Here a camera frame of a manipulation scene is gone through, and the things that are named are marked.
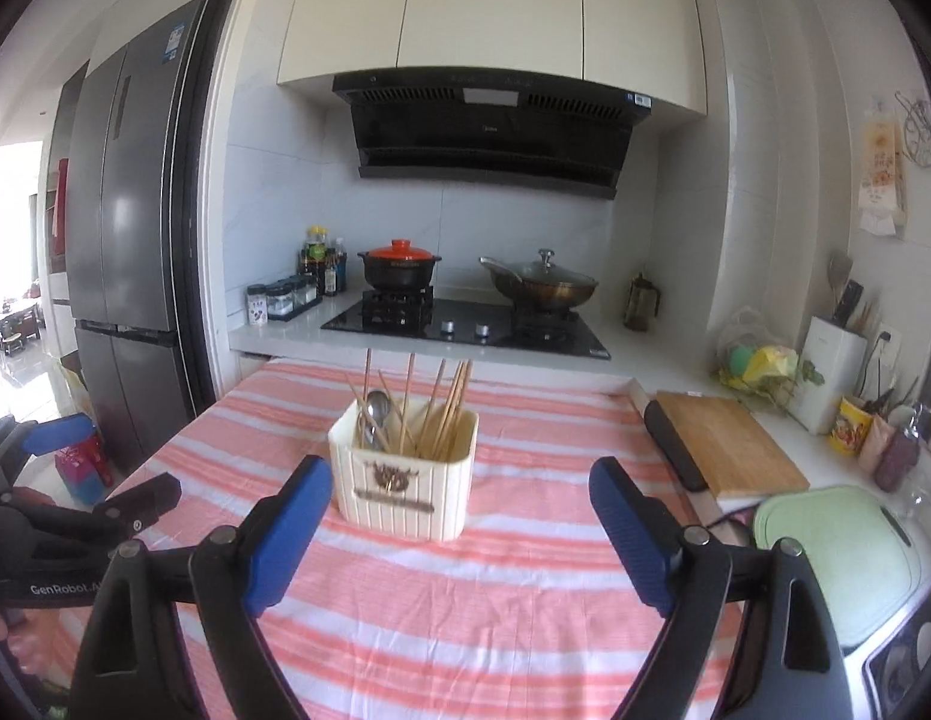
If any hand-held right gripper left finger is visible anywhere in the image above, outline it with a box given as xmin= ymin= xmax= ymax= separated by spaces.
xmin=70 ymin=456 xmax=335 ymax=720

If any purple soap bottle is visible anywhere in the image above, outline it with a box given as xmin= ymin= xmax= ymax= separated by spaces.
xmin=874 ymin=403 xmax=924 ymax=494

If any white knife block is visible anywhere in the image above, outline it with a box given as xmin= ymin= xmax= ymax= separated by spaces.
xmin=788 ymin=315 xmax=867 ymax=436

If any red hanging cloth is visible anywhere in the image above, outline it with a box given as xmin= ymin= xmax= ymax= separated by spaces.
xmin=51 ymin=157 xmax=70 ymax=241

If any wok with glass lid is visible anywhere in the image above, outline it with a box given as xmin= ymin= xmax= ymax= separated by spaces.
xmin=478 ymin=249 xmax=600 ymax=312

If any yellow green plastic bag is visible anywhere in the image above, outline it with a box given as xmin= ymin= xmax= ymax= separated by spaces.
xmin=714 ymin=306 xmax=827 ymax=413

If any dark door frame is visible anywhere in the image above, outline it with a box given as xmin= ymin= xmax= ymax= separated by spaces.
xmin=184 ymin=0 xmax=264 ymax=421

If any hanging paper package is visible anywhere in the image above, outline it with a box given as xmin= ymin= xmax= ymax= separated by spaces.
xmin=859 ymin=101 xmax=909 ymax=241

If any black tray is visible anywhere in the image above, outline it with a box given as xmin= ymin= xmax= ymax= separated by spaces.
xmin=643 ymin=399 xmax=713 ymax=494

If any cream ribbed utensil holder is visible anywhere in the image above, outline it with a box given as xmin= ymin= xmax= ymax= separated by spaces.
xmin=328 ymin=399 xmax=480 ymax=543

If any pink striped tablecloth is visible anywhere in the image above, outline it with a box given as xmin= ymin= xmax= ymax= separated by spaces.
xmin=30 ymin=356 xmax=759 ymax=720

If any pink bottle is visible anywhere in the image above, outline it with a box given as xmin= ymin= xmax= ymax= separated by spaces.
xmin=857 ymin=412 xmax=896 ymax=473

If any wooden dining furniture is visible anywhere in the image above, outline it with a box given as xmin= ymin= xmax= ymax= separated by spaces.
xmin=0 ymin=298 xmax=46 ymax=357

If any white wall cabinet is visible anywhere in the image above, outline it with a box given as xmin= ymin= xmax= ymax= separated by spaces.
xmin=276 ymin=0 xmax=708 ymax=119

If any yellow printed cup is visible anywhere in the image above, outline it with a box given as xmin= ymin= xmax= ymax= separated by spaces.
xmin=831 ymin=396 xmax=875 ymax=458

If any clear drinking glass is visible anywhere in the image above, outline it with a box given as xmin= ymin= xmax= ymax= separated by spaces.
xmin=896 ymin=480 xmax=931 ymax=522

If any black gas stove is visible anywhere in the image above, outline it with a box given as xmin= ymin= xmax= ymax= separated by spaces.
xmin=320 ymin=292 xmax=612 ymax=361

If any dark glass french press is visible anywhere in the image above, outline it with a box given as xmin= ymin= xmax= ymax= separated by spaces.
xmin=624 ymin=270 xmax=661 ymax=332

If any dark tall cabinet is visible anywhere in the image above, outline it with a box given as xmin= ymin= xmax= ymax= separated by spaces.
xmin=45 ymin=60 xmax=91 ymax=275

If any red blue package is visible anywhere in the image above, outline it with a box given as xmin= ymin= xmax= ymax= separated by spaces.
xmin=55 ymin=435 xmax=115 ymax=503

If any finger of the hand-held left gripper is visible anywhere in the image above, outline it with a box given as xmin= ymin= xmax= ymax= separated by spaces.
xmin=90 ymin=472 xmax=182 ymax=541
xmin=0 ymin=412 xmax=98 ymax=492

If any oil bottle yellow cap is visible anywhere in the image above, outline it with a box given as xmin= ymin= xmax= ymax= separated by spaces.
xmin=298 ymin=225 xmax=330 ymax=293

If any hanging wire rack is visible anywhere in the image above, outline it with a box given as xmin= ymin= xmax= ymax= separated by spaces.
xmin=894 ymin=90 xmax=931 ymax=166

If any grey refrigerator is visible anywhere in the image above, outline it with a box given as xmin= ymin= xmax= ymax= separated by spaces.
xmin=66 ymin=0 xmax=207 ymax=477

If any cardboard box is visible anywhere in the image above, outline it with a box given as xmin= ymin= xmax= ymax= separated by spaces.
xmin=60 ymin=356 xmax=91 ymax=421

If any set of wooden chopsticks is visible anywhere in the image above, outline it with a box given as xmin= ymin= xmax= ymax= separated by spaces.
xmin=345 ymin=349 xmax=475 ymax=460

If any dark sauce bottle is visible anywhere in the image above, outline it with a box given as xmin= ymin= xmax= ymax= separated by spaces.
xmin=322 ymin=238 xmax=348 ymax=297

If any wooden cutting board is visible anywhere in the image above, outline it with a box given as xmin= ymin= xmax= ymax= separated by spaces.
xmin=655 ymin=390 xmax=812 ymax=500

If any black range hood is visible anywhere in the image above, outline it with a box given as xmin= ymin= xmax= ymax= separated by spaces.
xmin=331 ymin=67 xmax=654 ymax=201

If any green cutting board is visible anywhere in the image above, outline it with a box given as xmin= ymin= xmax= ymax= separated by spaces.
xmin=752 ymin=485 xmax=924 ymax=653

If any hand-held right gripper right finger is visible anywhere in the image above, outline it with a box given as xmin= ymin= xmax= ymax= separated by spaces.
xmin=587 ymin=456 xmax=846 ymax=720

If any black clay pot red lid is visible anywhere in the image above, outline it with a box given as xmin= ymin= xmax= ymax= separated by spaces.
xmin=358 ymin=238 xmax=435 ymax=292

